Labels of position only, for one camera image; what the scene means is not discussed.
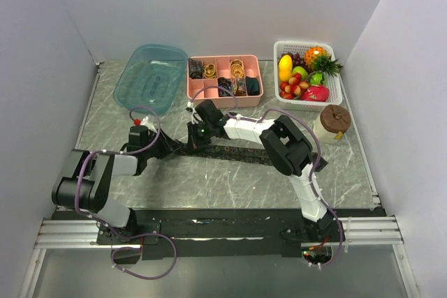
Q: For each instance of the orange pineapple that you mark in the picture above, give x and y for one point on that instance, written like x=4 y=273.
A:
x=318 y=59

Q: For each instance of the green leafy vegetable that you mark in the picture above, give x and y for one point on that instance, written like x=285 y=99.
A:
x=317 y=78

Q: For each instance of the gold rolled tie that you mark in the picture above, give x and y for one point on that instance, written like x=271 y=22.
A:
x=210 y=71

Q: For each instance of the pink compartment organizer box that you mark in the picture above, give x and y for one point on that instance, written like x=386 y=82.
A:
x=206 y=89

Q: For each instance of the yellow patterned rolled tie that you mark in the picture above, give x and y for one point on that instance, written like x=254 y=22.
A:
x=236 y=68

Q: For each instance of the dark patterned necktie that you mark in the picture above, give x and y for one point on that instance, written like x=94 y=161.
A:
x=207 y=149

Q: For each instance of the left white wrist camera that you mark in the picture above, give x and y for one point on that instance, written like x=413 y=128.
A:
x=147 y=122

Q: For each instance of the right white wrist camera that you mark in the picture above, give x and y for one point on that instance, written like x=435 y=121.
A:
x=191 y=109

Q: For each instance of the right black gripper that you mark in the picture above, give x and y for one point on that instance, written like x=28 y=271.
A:
x=193 y=141

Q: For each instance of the red cherry bunch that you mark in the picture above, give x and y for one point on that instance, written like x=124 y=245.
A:
x=293 y=88

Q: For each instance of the dark purple grapes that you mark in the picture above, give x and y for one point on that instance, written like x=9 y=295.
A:
x=297 y=60

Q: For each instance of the teal transparent plastic bin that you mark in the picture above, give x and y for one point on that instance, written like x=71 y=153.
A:
x=151 y=78

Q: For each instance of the brown lidded white jar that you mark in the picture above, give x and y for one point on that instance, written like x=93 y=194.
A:
x=331 y=124

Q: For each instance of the dark brown rolled tie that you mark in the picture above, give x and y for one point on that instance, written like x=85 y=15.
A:
x=196 y=69

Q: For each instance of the aluminium frame rail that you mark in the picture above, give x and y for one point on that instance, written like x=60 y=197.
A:
x=56 y=234

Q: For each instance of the dark purple rolled tie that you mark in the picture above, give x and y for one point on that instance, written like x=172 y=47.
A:
x=224 y=87

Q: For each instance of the yellow mango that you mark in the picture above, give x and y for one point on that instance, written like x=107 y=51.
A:
x=285 y=67

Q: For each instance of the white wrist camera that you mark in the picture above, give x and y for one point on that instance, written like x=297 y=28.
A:
x=147 y=122
x=191 y=109

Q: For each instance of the orange blue rolled tie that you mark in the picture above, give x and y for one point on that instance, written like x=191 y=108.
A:
x=239 y=86

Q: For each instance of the black rolled tie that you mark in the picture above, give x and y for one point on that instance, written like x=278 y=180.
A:
x=252 y=86

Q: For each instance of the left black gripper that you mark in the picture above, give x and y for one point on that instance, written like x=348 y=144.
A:
x=168 y=144

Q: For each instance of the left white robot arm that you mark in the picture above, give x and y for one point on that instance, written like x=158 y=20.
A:
x=84 y=182

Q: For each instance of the white plastic fruit basket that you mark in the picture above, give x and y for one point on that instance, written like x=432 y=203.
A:
x=332 y=81

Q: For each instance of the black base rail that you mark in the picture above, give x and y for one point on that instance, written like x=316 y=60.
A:
x=163 y=233

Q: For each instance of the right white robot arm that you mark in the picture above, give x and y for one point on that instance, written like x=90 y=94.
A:
x=285 y=145

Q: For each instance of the green apple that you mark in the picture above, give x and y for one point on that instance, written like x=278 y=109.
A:
x=299 y=70

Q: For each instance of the pink dragon fruit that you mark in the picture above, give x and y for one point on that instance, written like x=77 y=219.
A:
x=317 y=93

